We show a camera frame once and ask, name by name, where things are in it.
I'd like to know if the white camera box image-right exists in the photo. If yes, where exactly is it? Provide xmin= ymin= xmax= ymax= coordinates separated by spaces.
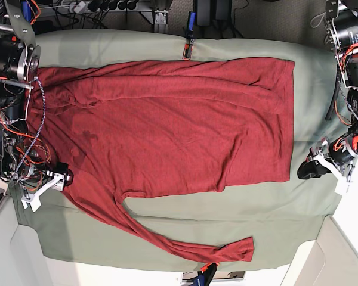
xmin=335 ymin=178 xmax=351 ymax=197

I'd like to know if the white camera box image-left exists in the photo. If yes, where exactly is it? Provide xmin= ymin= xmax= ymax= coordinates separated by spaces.
xmin=21 ymin=196 xmax=41 ymax=212

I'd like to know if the orange black clamp top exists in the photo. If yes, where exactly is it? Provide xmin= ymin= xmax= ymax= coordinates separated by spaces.
xmin=182 ymin=39 xmax=195 ymax=60

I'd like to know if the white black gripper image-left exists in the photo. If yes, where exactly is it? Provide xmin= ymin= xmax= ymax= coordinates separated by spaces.
xmin=23 ymin=163 xmax=74 ymax=198

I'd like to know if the white bin left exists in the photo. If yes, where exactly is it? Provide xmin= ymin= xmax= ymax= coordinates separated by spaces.
xmin=0 ymin=195 xmax=53 ymax=286

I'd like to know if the white bin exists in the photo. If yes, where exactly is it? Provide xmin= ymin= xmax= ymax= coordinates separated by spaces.
xmin=281 ymin=216 xmax=358 ymax=286
xmin=0 ymin=195 xmax=53 ymax=286

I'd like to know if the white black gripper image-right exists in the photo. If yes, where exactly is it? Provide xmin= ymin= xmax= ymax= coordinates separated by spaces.
xmin=297 ymin=136 xmax=354 ymax=182

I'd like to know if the blue clamp handle top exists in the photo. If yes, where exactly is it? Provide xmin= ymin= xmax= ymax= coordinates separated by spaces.
xmin=185 ymin=11 xmax=196 ymax=39

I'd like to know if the white power strip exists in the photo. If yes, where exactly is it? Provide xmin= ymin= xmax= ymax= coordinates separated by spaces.
xmin=61 ymin=1 xmax=88 ymax=14

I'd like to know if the green table cloth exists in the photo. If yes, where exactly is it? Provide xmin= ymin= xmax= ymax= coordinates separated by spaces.
xmin=13 ymin=30 xmax=345 ymax=272

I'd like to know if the orange black clamp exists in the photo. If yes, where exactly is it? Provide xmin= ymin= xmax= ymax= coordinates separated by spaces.
xmin=192 ymin=263 xmax=219 ymax=286
xmin=182 ymin=39 xmax=195 ymax=60

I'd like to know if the grey coiled cable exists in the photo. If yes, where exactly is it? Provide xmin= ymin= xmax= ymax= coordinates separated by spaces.
xmin=310 ymin=11 xmax=328 ymax=29

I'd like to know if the metal table leg bracket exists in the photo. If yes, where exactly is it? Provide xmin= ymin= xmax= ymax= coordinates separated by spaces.
xmin=140 ymin=10 xmax=168 ymax=34

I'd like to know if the white bin right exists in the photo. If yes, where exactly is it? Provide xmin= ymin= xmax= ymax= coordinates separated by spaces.
xmin=281 ymin=216 xmax=358 ymax=286

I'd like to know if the red long-sleeve T-shirt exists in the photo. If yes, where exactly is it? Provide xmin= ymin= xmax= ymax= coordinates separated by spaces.
xmin=29 ymin=57 xmax=295 ymax=263

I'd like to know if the orange black clamp bottom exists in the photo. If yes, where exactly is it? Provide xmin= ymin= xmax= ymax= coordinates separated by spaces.
xmin=192 ymin=263 xmax=219 ymax=286

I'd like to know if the robot arm image left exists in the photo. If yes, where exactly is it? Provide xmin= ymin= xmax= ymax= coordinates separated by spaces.
xmin=0 ymin=1 xmax=73 ymax=212

